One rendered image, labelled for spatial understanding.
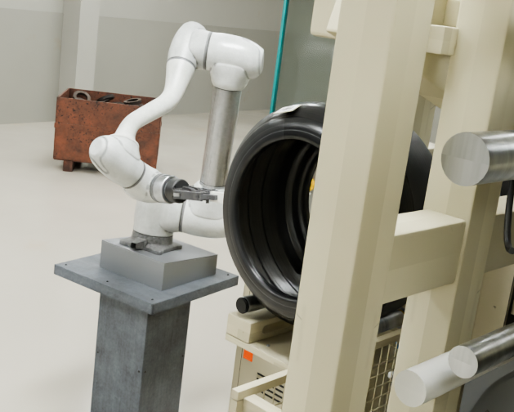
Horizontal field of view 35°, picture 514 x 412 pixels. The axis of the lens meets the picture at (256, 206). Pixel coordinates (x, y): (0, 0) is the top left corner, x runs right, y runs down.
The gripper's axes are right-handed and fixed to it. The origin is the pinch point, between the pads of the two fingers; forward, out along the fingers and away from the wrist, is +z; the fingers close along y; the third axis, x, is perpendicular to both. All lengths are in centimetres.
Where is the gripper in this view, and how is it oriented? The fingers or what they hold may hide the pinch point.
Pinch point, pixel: (220, 197)
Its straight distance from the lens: 234.0
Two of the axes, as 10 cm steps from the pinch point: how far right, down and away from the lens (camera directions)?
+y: 6.8, -1.1, 7.3
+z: 7.3, 1.2, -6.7
